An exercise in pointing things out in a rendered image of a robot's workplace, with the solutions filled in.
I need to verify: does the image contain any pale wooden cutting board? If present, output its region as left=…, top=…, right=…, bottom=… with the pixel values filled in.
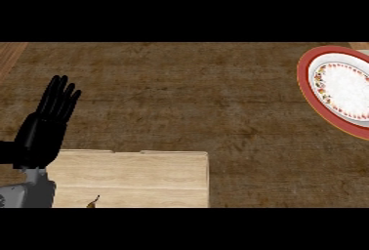
left=45, top=149, right=212, bottom=209

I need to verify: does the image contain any eggplant with brown stem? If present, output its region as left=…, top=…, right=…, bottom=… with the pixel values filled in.
left=86, top=194, right=103, bottom=209

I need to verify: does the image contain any brown textured placemat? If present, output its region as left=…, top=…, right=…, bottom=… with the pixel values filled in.
left=0, top=41, right=369, bottom=209

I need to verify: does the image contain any red-rimmed white floral bowl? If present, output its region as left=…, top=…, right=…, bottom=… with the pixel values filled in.
left=296, top=45, right=369, bottom=142

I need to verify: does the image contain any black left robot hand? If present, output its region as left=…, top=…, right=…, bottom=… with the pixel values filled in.
left=0, top=74, right=85, bottom=170

